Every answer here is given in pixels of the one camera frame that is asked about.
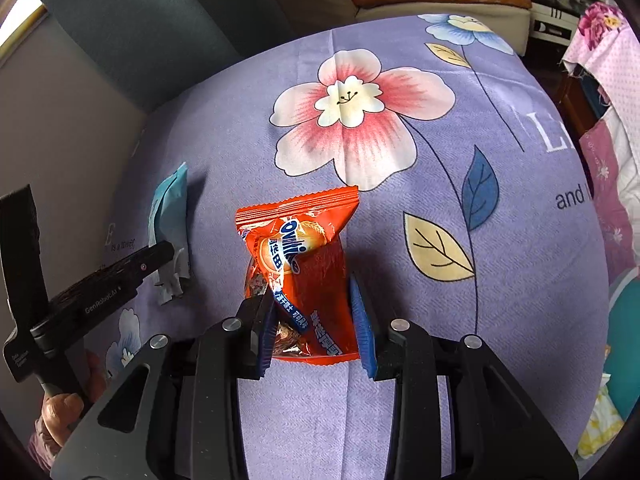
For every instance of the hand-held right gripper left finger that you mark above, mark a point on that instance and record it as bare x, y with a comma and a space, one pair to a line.
262, 340

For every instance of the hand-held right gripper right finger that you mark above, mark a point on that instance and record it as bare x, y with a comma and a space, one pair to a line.
362, 330

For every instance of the orange snack packet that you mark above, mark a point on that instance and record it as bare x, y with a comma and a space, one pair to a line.
295, 250

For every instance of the light blue packet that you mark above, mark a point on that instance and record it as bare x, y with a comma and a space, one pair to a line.
170, 205

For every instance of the teal trash bin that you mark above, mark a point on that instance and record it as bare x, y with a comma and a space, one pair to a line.
625, 340

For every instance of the person's left forearm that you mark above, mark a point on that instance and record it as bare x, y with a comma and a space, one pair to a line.
40, 447

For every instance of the person's left hand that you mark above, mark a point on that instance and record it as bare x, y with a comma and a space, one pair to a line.
62, 415

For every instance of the pink patterned cloth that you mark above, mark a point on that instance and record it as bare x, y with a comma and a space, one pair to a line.
605, 185

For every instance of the window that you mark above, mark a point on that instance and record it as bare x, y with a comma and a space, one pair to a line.
20, 20

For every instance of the grey-blue curtain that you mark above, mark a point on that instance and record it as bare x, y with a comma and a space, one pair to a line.
175, 20

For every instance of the cream sofa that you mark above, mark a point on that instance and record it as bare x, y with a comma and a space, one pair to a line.
520, 30

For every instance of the white cabinet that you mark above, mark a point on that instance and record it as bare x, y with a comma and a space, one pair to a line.
555, 25

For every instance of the pink floral blanket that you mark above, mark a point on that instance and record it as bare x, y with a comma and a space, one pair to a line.
615, 55

